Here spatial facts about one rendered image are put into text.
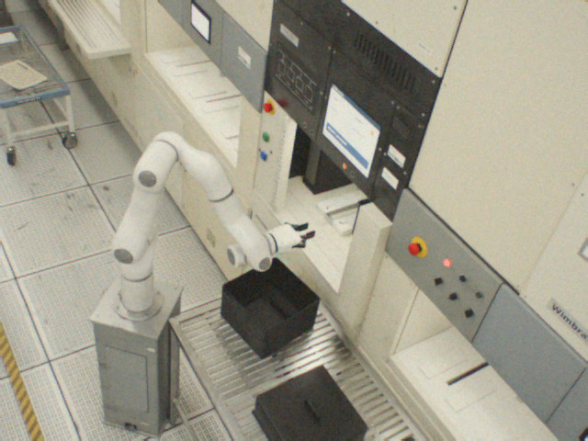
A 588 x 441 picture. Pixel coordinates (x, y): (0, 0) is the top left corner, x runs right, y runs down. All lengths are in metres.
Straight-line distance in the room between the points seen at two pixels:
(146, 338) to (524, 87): 1.66
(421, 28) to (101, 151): 3.14
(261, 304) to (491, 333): 1.05
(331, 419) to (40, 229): 2.39
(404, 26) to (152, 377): 1.71
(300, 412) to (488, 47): 1.32
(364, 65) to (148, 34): 2.08
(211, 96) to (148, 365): 1.59
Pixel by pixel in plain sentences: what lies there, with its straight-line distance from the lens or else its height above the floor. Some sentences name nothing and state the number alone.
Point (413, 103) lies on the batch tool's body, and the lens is 1.99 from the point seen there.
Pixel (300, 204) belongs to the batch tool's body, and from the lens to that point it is 3.01.
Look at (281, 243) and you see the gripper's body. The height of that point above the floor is 1.21.
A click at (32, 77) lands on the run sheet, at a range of 4.60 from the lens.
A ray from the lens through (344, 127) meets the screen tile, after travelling 2.30.
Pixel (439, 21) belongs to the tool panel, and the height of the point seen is 2.09.
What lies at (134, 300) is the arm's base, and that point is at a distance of 2.61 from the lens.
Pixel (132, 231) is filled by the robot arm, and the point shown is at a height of 1.22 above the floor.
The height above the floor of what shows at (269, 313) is 0.77.
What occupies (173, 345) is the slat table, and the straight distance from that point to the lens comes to 2.75.
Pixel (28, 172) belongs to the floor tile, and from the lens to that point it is 4.57.
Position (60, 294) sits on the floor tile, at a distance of 3.79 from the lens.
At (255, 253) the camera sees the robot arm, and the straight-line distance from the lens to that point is 2.19.
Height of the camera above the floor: 2.83
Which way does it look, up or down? 42 degrees down
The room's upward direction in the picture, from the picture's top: 10 degrees clockwise
